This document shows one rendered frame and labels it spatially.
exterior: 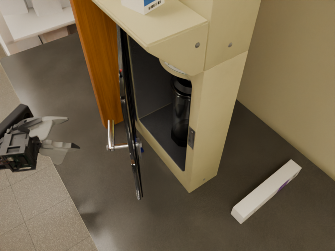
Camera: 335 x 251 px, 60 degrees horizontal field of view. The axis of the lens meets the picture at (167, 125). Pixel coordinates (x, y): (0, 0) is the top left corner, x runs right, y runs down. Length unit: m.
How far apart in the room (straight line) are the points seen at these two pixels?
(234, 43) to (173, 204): 0.52
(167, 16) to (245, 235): 0.62
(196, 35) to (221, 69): 0.12
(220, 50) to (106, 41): 0.41
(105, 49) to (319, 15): 0.57
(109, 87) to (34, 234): 1.27
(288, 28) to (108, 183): 0.71
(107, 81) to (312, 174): 0.71
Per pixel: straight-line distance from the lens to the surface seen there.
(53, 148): 0.77
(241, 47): 0.57
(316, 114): 1.00
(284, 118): 1.09
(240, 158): 1.00
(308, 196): 0.99
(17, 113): 0.79
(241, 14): 0.52
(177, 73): 0.66
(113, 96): 0.98
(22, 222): 2.07
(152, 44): 0.42
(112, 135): 0.70
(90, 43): 0.83
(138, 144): 0.67
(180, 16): 0.48
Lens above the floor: 1.75
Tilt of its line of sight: 50 degrees down
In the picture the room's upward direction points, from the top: straight up
